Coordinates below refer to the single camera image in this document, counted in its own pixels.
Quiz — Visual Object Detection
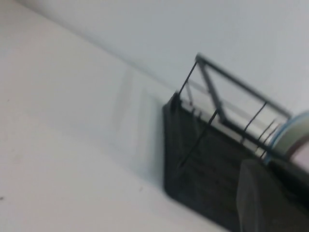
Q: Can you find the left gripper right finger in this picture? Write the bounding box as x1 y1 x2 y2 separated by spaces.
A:
269 161 309 232

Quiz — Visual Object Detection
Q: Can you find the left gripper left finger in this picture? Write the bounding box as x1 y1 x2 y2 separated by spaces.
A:
237 159 275 232

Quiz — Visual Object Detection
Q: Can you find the pale grey round plate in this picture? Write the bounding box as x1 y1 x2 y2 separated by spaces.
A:
262 113 309 166

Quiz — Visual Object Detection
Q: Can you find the black wire dish rack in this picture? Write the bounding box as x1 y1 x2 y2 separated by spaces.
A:
178 52 293 159

